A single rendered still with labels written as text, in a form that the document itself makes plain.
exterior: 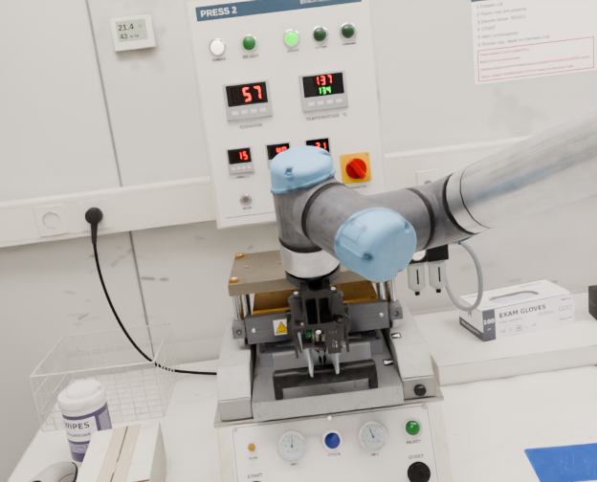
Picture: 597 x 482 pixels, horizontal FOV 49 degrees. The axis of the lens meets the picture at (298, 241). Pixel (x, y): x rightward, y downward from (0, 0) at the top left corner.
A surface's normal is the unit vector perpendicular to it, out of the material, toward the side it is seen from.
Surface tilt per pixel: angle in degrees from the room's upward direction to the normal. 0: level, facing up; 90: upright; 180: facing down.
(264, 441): 65
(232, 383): 41
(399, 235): 105
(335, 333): 110
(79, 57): 90
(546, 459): 0
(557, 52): 90
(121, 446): 1
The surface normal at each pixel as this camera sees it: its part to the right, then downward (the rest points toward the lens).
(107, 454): -0.11, -0.96
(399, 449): -0.03, -0.18
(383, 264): 0.57, 0.41
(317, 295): 0.07, 0.56
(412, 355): -0.07, -0.57
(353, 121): 0.03, 0.25
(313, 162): -0.11, -0.82
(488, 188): -0.84, 0.11
